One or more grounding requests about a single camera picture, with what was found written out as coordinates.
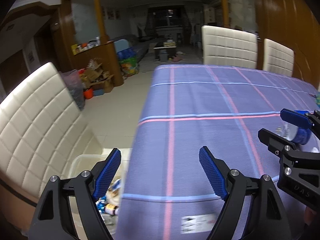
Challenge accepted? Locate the blue can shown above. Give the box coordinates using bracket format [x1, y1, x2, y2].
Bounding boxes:
[285, 110, 311, 145]

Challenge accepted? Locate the brown supplement bottle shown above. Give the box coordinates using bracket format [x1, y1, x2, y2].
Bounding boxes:
[104, 203, 119, 216]

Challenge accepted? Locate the clear plastic wrapper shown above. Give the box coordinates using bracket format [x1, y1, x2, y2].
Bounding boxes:
[275, 125, 288, 138]

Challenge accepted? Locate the blue foil snack wrapper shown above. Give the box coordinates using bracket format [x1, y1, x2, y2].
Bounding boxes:
[96, 196, 108, 213]

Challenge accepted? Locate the clear plastic trash bin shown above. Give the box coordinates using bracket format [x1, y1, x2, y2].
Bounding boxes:
[68, 148, 132, 236]

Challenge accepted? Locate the person's right hand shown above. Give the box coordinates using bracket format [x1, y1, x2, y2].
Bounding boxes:
[304, 207, 319, 228]

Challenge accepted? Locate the green patterned tissue box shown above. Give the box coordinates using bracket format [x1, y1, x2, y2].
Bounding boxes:
[314, 92, 320, 107]

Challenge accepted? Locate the purple plaid tablecloth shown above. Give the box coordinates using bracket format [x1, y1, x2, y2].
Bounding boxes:
[115, 65, 317, 239]

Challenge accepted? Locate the near cream quilted chair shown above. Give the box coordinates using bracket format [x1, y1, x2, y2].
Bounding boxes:
[1, 63, 103, 231]

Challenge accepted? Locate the orange bucket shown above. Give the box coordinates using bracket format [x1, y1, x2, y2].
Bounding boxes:
[83, 88, 94, 100]

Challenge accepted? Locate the grey plastic bag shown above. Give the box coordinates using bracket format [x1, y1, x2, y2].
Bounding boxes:
[60, 69, 85, 111]

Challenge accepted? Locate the colourful printed bag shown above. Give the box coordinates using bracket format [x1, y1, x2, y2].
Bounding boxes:
[117, 47, 139, 78]

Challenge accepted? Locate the wooden partition counter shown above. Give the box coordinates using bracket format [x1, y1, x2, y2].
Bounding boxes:
[58, 0, 124, 87]

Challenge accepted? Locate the dark coffee table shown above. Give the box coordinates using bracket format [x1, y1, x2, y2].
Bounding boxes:
[153, 42, 176, 62]

